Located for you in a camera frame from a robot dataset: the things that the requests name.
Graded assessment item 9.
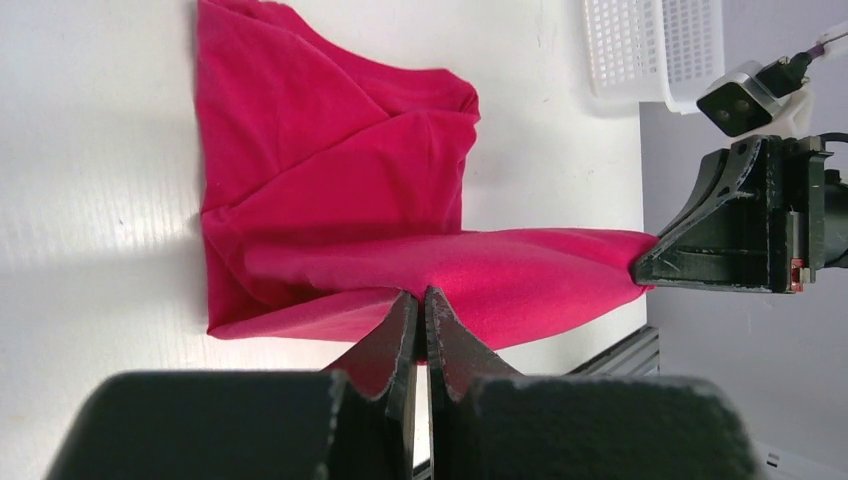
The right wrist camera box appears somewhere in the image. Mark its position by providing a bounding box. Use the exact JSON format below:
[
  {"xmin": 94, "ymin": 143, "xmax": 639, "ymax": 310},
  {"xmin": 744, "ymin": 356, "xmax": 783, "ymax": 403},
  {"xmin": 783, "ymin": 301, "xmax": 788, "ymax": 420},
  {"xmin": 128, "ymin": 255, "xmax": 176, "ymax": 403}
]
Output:
[{"xmin": 696, "ymin": 61, "xmax": 781, "ymax": 137}]

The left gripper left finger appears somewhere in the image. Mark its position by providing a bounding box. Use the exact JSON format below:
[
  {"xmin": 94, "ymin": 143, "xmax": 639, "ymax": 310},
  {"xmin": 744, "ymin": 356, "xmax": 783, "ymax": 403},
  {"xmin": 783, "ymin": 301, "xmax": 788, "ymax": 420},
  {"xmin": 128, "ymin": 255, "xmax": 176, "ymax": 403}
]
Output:
[{"xmin": 48, "ymin": 293, "xmax": 418, "ymax": 479}]

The white plastic basket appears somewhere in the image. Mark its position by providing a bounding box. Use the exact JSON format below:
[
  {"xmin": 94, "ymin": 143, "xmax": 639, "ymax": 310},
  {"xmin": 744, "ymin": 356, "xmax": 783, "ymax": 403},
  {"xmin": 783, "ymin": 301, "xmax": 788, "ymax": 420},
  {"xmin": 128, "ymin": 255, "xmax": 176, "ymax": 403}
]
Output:
[{"xmin": 582, "ymin": 0, "xmax": 725, "ymax": 115}]

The aluminium front rail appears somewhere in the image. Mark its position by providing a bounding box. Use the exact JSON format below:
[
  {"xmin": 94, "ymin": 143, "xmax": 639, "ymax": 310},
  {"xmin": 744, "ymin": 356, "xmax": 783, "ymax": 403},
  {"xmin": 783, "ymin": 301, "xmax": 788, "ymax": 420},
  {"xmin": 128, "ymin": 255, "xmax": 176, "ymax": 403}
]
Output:
[{"xmin": 570, "ymin": 326, "xmax": 660, "ymax": 376}]

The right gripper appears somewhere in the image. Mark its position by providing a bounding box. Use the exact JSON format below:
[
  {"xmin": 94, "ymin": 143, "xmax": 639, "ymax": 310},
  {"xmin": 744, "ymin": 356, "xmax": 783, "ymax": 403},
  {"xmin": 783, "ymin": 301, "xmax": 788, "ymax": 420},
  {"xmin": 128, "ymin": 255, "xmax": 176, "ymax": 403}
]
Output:
[{"xmin": 631, "ymin": 132, "xmax": 847, "ymax": 293}]

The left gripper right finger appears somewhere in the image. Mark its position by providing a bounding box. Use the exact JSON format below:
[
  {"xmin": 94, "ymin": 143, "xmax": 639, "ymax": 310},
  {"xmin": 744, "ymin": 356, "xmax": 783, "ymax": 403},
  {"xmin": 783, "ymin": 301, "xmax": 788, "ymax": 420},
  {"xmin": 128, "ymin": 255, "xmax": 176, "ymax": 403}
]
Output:
[{"xmin": 423, "ymin": 287, "xmax": 759, "ymax": 479}]

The magenta t shirt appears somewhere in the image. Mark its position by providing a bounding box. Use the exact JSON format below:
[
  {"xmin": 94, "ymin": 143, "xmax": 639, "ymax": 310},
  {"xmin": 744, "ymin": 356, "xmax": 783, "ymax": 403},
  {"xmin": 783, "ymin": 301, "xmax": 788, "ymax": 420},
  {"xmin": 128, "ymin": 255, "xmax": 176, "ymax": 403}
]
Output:
[{"xmin": 195, "ymin": 1, "xmax": 656, "ymax": 350}]

